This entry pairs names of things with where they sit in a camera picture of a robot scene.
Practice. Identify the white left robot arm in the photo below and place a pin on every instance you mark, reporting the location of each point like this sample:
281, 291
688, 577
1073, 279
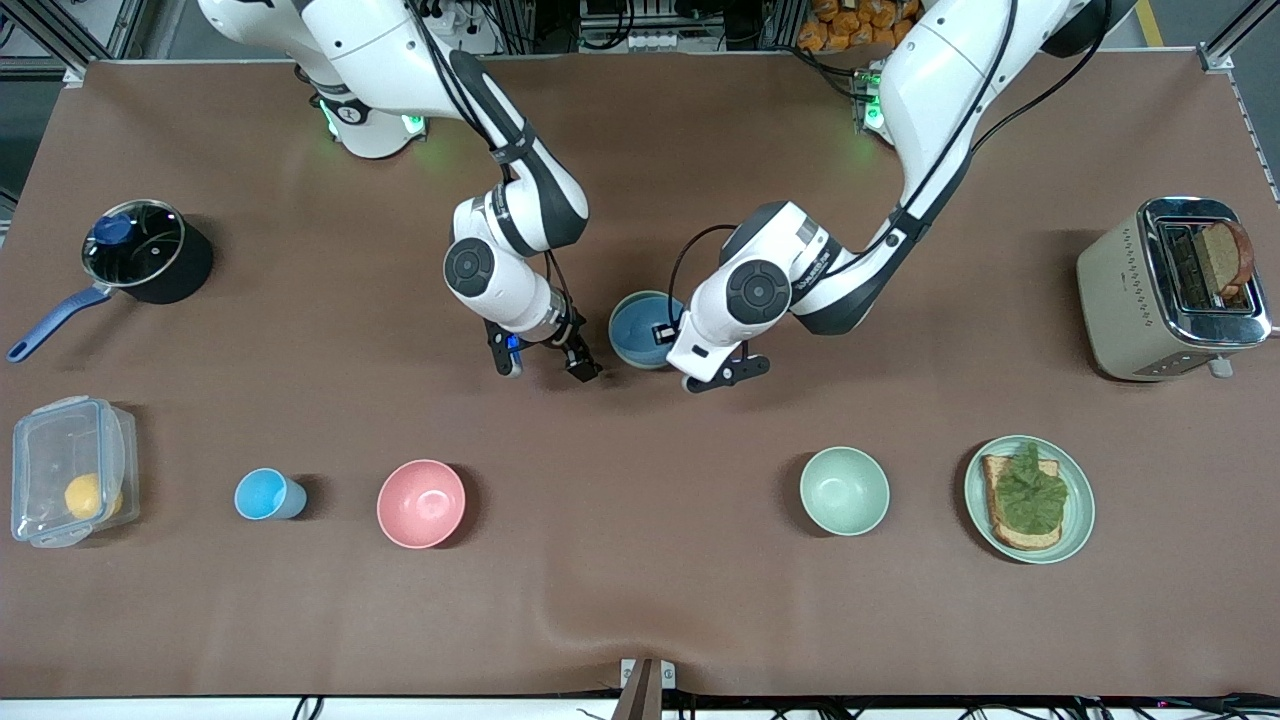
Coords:
940, 90

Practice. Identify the pink bowl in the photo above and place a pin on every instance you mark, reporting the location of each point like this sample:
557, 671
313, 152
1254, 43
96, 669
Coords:
421, 504

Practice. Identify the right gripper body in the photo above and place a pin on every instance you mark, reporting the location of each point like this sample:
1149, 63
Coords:
570, 345

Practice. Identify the light green bowl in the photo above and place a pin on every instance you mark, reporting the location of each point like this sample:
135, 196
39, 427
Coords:
844, 490
640, 366

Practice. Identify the glass pot lid blue knob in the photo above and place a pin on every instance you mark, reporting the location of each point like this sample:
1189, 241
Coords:
135, 245

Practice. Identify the blue bowl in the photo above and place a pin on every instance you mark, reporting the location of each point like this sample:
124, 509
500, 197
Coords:
635, 330

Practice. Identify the white power strip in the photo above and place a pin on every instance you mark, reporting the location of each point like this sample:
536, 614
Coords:
655, 41

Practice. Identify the green lettuce leaf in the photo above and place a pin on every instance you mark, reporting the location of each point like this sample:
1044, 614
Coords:
1030, 495

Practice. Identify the brown table cloth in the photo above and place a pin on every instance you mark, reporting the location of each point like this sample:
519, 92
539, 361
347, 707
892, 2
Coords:
640, 600

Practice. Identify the yellow lemon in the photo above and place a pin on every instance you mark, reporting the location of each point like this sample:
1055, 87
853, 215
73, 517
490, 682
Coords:
85, 497

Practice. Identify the dark toast slice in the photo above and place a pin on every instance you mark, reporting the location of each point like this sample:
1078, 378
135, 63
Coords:
1225, 255

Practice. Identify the brown bread slice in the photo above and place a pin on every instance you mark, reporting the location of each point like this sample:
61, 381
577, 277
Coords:
1010, 538

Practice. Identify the bag of orange snacks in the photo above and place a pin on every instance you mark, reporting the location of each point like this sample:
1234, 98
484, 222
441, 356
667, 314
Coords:
850, 25

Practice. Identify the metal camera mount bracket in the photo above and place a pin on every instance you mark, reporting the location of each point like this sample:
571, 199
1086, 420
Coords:
645, 690

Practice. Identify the blue cup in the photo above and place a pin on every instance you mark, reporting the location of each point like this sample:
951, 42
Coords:
262, 495

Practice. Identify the clear plastic lidded container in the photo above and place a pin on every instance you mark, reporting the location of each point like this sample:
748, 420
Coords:
45, 450

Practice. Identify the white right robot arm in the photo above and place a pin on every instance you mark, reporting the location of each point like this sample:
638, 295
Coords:
400, 60

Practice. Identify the light green plate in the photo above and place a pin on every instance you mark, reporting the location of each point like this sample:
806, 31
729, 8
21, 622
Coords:
1080, 520

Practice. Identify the beige metal toaster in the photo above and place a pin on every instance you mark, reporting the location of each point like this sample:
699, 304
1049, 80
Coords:
1120, 310

